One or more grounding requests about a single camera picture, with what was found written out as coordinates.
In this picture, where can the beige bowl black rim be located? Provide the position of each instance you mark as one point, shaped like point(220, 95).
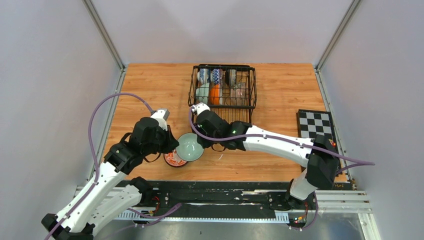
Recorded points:
point(238, 94)

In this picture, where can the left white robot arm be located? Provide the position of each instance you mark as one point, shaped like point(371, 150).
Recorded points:
point(89, 212)

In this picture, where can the blue floral bowl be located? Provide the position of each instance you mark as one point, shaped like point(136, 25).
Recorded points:
point(204, 76)

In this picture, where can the red white patterned bowl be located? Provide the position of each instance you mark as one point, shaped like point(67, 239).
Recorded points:
point(216, 75)

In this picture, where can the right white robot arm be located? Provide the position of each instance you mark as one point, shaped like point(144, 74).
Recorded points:
point(316, 155)

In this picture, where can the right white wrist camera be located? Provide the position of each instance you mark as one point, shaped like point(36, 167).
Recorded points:
point(197, 109)

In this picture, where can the black wire dish rack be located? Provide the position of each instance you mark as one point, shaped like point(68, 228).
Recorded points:
point(245, 74)

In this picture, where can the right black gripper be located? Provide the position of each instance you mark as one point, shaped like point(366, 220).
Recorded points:
point(201, 141)

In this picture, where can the celadon bowl black rim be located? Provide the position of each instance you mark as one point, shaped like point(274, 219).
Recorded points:
point(189, 149)

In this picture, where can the red rimmed bowl under celadon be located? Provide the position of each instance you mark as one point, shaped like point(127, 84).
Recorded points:
point(173, 160)

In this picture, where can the black white checkerboard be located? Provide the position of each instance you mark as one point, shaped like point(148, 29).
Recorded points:
point(311, 123)

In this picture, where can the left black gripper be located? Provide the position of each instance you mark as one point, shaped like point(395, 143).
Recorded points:
point(171, 143)

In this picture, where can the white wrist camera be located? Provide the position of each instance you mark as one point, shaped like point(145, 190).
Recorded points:
point(197, 109)
point(161, 115)

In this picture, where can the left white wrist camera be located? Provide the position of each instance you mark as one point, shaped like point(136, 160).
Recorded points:
point(161, 115)

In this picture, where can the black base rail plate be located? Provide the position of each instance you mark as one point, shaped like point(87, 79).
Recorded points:
point(225, 199)

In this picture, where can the celadon bowl brown rim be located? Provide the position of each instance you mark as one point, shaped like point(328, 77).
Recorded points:
point(202, 93)

